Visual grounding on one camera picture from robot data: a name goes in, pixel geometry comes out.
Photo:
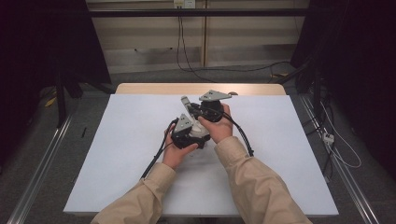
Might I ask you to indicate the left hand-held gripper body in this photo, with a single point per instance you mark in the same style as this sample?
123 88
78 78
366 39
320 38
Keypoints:
184 126

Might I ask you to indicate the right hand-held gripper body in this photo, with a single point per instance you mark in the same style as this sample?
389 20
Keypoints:
211 109

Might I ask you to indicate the person's right hand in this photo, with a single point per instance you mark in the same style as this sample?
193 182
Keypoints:
219 129

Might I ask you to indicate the person's left hand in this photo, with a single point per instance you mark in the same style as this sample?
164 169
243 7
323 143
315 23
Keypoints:
174 155

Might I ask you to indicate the white table mat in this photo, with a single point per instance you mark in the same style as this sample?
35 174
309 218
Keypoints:
124 140

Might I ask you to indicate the white power strip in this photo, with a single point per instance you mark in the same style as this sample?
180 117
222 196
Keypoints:
328 138

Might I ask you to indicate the black metal stand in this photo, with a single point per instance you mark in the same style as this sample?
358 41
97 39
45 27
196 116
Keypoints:
60 99

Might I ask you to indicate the black curtain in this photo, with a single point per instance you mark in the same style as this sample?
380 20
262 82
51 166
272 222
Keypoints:
31 46
358 62

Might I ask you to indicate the white wall socket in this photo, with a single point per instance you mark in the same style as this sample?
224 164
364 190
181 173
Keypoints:
184 3

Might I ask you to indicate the aluminium floor rail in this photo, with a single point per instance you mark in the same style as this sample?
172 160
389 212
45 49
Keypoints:
37 177
345 177

